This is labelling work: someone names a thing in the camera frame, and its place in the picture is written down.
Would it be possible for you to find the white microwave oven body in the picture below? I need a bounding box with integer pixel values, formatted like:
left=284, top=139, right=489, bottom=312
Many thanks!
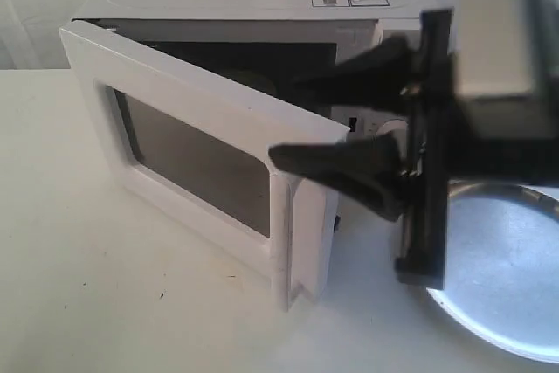
left=70, top=0, right=437, bottom=126

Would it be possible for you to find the round silver metal tray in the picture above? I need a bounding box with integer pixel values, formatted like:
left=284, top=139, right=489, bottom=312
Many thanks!
left=427, top=183, right=558, bottom=364

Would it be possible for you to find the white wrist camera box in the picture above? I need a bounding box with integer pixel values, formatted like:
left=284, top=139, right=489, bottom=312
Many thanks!
left=455, top=0, right=558, bottom=139

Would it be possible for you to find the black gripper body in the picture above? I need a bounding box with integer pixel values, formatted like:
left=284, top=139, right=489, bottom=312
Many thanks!
left=395, top=9, right=558, bottom=290

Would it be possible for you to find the white microwave door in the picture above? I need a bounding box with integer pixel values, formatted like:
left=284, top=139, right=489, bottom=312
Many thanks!
left=60, top=20, right=349, bottom=310

